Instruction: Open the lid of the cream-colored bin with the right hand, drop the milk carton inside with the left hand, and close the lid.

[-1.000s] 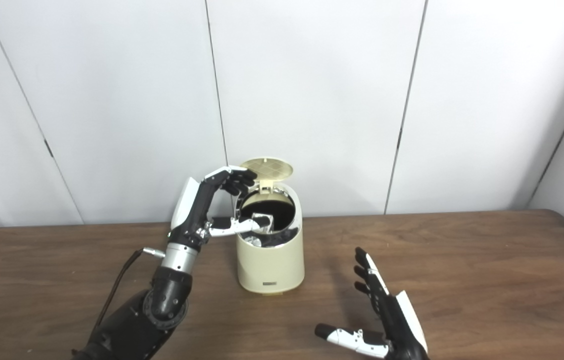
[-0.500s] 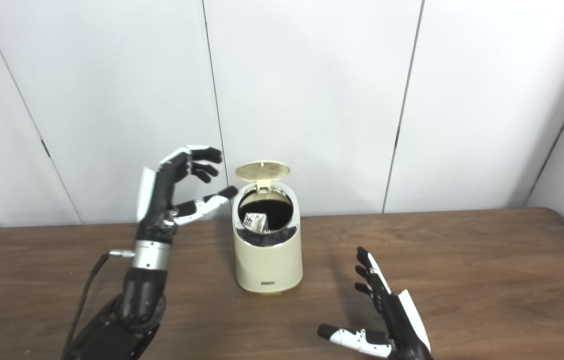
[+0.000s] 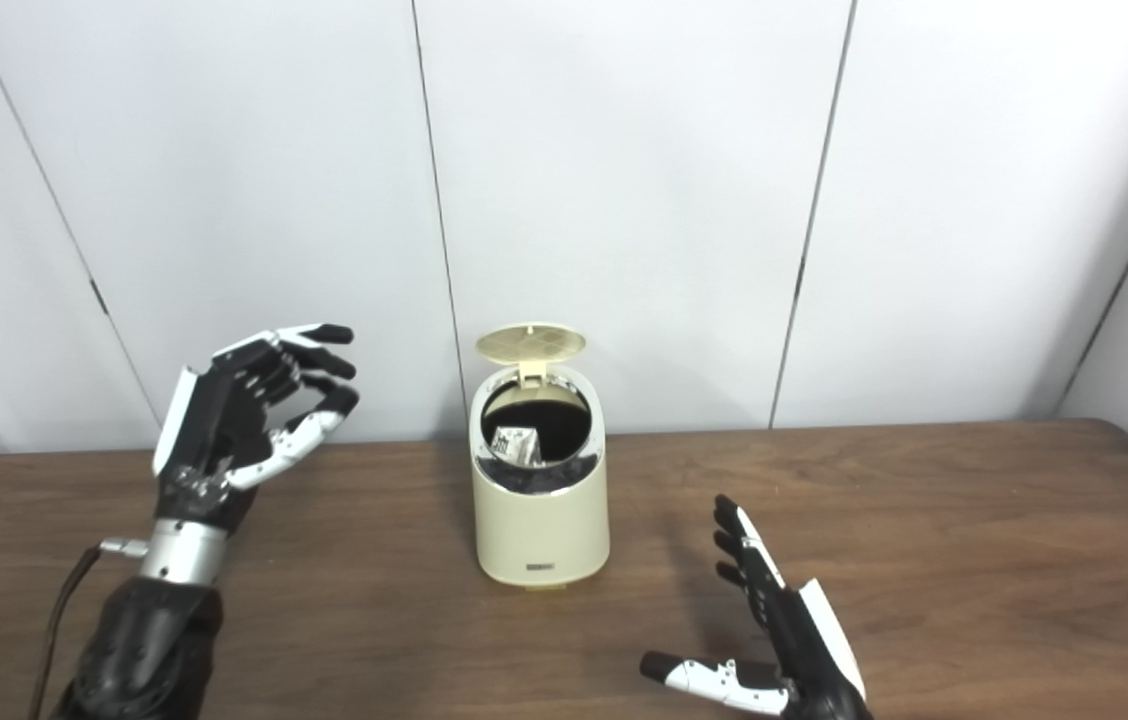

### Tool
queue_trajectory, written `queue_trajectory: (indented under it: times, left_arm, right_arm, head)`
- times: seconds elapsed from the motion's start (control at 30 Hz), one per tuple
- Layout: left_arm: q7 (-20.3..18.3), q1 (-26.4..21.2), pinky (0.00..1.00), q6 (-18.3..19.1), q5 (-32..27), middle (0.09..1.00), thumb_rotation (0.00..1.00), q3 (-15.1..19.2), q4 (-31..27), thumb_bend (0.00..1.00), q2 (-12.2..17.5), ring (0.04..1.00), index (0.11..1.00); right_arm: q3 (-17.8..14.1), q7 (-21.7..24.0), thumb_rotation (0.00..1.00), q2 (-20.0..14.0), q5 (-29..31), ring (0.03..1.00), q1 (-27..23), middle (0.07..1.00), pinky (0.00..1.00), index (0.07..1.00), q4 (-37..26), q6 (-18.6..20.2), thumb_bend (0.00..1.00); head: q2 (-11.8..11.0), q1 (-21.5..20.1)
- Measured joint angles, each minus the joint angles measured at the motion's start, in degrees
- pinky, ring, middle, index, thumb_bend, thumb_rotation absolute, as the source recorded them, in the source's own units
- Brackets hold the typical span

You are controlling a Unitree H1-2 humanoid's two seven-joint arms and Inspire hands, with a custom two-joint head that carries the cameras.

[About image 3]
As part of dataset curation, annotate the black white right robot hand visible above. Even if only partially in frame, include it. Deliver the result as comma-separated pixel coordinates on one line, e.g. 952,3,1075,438
639,494,875,720

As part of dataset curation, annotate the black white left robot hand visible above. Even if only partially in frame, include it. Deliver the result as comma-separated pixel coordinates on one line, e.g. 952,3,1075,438
152,323,361,526

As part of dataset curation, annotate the cream-colored round bin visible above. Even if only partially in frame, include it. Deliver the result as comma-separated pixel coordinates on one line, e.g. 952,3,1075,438
469,322,612,591

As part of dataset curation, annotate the white green milk carton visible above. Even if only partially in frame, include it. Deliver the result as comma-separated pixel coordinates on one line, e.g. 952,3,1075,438
490,425,543,468

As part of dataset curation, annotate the cream round bin lid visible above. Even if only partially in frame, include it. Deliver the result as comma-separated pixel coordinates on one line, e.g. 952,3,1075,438
476,322,588,385

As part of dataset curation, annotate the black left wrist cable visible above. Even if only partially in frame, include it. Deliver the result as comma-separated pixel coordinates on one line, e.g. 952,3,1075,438
24,538,151,720

